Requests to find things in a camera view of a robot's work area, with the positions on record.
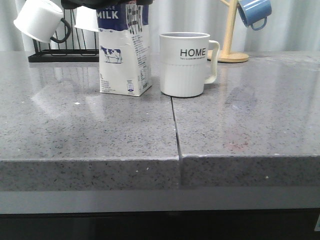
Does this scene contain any wooden mug tree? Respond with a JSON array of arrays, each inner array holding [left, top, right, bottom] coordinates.
[[218, 0, 249, 63]]

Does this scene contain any white mug black handle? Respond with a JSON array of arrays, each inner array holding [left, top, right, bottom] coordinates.
[[74, 6, 99, 32], [13, 0, 72, 44]]

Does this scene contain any black wire mug rack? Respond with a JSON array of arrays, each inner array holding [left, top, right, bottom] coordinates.
[[28, 9, 99, 63]]

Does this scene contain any white HOME mug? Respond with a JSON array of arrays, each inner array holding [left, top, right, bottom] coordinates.
[[159, 32, 220, 98]]

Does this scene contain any blue enamel mug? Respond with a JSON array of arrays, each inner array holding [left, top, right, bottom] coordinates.
[[237, 0, 272, 31]]

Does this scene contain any white mug black handle left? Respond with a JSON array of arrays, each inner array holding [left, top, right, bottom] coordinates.
[[13, 0, 72, 44]]

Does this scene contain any white and blue milk carton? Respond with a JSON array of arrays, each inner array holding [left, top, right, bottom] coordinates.
[[97, 0, 152, 96]]

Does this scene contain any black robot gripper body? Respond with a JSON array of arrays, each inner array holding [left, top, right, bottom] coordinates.
[[61, 0, 154, 10]]

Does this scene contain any white mug black handle right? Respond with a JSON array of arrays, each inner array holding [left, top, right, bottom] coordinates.
[[74, 6, 99, 32]]

